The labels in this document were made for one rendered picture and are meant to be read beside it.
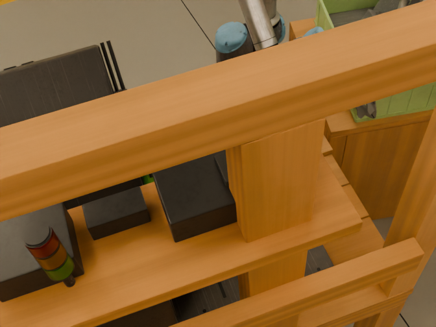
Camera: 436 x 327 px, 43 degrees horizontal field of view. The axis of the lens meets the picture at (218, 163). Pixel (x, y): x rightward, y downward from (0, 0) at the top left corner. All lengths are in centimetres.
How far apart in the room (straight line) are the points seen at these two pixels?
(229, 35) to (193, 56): 167
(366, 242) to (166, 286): 94
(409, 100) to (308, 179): 132
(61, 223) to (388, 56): 65
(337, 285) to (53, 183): 78
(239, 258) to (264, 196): 16
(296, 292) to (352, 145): 111
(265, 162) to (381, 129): 146
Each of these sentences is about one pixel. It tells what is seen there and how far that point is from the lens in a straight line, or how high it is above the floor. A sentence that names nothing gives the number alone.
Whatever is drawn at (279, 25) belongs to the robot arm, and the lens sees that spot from 209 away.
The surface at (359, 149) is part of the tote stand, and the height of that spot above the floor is 64.
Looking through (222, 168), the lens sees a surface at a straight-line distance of 107.
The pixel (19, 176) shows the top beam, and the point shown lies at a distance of 75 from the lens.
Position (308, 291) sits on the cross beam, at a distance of 133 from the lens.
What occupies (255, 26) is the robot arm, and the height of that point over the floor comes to 135.
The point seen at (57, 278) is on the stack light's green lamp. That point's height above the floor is 161.
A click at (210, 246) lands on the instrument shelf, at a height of 154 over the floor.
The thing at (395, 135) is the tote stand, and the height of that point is 70.
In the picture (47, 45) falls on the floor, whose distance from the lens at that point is 403.
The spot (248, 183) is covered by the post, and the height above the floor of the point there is 174.
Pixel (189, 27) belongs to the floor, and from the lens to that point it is 390.
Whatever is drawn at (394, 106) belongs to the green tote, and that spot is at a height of 85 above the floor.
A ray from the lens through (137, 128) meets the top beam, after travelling 74.
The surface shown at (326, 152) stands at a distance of 201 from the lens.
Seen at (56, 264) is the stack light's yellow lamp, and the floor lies 166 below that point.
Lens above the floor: 250
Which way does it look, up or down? 54 degrees down
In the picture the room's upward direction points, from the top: 7 degrees counter-clockwise
